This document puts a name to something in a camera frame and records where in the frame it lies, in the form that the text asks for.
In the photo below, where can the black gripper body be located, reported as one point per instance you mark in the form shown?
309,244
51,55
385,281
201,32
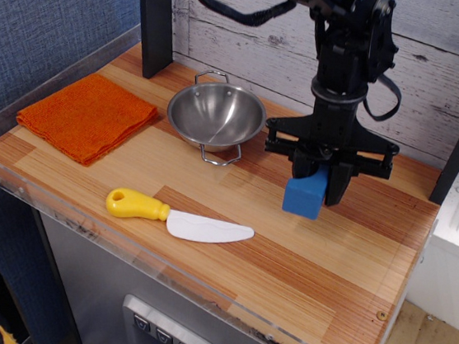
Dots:
331,134

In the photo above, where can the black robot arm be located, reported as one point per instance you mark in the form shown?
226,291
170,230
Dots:
354,48

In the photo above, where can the silver toy fridge front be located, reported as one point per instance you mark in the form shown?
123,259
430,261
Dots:
96,279

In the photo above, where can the black left post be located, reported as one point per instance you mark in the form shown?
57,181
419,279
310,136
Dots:
156,36

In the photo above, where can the grey dispenser button panel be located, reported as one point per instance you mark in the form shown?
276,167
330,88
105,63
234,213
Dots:
162,328

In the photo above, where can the clear acrylic guard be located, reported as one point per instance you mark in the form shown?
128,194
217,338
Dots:
339,279

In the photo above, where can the orange folded cloth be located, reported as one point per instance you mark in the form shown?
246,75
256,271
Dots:
87,119

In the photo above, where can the yellow white toy knife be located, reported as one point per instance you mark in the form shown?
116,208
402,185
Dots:
128,203

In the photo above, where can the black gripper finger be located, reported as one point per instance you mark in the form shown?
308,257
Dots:
338,181
304,165

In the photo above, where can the stainless steel pot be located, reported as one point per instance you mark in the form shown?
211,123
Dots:
216,117

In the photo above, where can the blue arch block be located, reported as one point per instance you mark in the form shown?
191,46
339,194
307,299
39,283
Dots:
305,196

